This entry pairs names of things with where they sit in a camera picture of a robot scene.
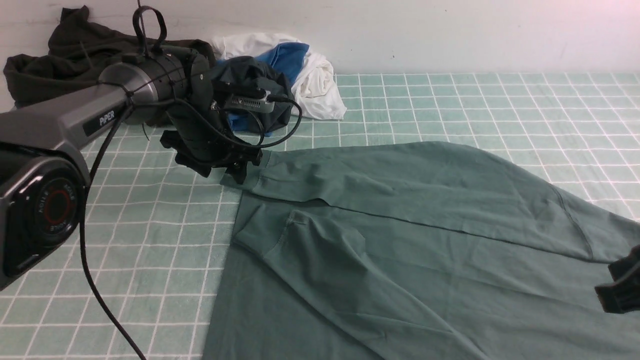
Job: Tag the blue crumpled garment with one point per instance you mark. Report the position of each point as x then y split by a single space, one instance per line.
287 60

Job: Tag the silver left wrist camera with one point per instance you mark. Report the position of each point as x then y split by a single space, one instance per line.
256 101

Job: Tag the white crumpled garment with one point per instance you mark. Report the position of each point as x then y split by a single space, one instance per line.
314 89

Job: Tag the dark olive crumpled garment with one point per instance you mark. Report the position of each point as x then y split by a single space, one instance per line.
79 50

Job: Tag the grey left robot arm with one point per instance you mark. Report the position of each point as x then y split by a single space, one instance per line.
44 177

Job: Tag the dark teal crumpled garment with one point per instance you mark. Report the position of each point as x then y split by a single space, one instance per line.
243 87

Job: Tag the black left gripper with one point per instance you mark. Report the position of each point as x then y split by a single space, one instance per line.
202 138

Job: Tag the green long-sleeved shirt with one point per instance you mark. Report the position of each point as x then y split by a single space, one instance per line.
416 251

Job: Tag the green checkered tablecloth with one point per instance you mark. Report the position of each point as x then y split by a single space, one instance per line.
158 233

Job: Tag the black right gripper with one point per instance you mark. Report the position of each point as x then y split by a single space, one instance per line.
622 295

